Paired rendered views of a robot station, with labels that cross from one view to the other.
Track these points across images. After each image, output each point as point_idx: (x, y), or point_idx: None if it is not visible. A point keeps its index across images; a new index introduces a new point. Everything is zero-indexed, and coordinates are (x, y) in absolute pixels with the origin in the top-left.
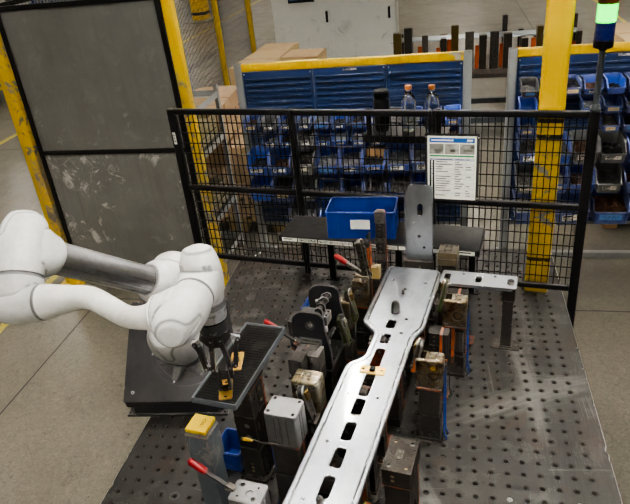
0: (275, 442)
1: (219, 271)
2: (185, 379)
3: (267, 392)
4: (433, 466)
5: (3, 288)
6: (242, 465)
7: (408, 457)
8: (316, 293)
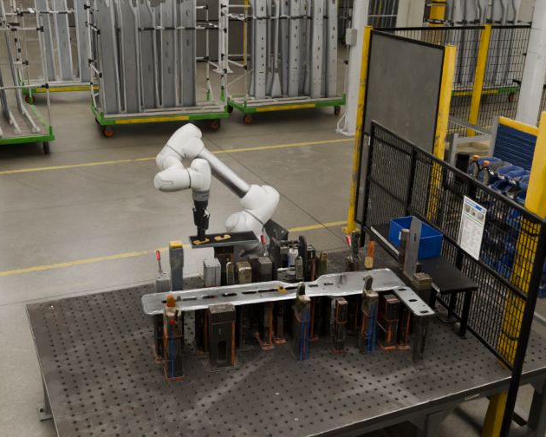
0: (204, 279)
1: (203, 174)
2: (244, 259)
3: None
4: (276, 362)
5: (162, 151)
6: None
7: (222, 309)
8: (300, 240)
